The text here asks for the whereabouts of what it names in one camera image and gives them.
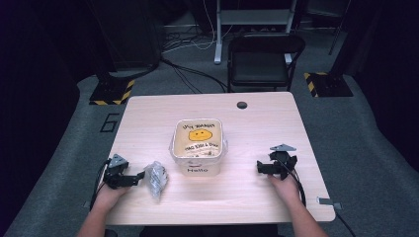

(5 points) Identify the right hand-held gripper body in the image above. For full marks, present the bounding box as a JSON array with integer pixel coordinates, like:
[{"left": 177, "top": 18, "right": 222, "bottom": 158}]
[{"left": 268, "top": 143, "right": 298, "bottom": 181}]

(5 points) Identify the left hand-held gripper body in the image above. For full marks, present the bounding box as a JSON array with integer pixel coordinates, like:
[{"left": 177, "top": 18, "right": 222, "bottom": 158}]
[{"left": 103, "top": 153, "right": 132, "bottom": 191}]

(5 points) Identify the clear plastic bag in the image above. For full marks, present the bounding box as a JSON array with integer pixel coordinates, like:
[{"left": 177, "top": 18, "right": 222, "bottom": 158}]
[{"left": 143, "top": 160, "right": 169, "bottom": 200}]

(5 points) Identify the person's left hand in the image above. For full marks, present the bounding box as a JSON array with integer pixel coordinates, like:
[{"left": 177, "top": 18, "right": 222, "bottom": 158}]
[{"left": 93, "top": 183, "right": 130, "bottom": 211}]

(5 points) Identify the person's right hand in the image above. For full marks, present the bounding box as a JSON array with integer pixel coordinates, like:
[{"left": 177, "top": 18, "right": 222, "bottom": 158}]
[{"left": 267, "top": 173, "right": 302, "bottom": 207}]

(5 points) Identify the metal table edge clamp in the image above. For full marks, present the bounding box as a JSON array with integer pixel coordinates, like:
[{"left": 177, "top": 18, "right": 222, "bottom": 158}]
[{"left": 316, "top": 196, "right": 344, "bottom": 211}]

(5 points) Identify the black stand base striped edge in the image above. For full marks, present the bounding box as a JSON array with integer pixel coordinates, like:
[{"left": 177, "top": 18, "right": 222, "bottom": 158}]
[
  {"left": 302, "top": 71, "right": 355, "bottom": 99},
  {"left": 88, "top": 78, "right": 136, "bottom": 107}
]

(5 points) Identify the black folding chair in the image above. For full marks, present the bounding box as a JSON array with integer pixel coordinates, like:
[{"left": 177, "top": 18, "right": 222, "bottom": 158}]
[{"left": 226, "top": 33, "right": 306, "bottom": 94}]

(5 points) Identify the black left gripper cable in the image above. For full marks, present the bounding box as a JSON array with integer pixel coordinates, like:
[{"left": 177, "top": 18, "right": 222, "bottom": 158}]
[{"left": 89, "top": 159, "right": 113, "bottom": 210}]

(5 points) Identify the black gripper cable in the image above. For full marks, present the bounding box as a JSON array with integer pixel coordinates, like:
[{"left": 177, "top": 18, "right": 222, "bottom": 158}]
[
  {"left": 278, "top": 159, "right": 307, "bottom": 208},
  {"left": 89, "top": 159, "right": 113, "bottom": 210}
]

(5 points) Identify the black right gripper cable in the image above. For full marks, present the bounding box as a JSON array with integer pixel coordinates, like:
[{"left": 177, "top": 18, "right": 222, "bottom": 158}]
[{"left": 278, "top": 159, "right": 307, "bottom": 208}]

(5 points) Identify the black clamp cable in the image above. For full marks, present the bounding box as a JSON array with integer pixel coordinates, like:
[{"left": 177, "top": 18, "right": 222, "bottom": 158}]
[{"left": 335, "top": 208, "right": 358, "bottom": 237}]

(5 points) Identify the black floor cable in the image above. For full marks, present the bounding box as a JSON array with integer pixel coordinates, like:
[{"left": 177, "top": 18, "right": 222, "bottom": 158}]
[{"left": 160, "top": 57, "right": 229, "bottom": 95}]

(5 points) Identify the white metal desk frame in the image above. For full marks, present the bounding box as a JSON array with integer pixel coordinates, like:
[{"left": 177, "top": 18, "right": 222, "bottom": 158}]
[{"left": 213, "top": 0, "right": 298, "bottom": 65}]

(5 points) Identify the white floor cable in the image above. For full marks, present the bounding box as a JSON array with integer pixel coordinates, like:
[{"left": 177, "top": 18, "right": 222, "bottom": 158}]
[{"left": 162, "top": 0, "right": 233, "bottom": 53}]

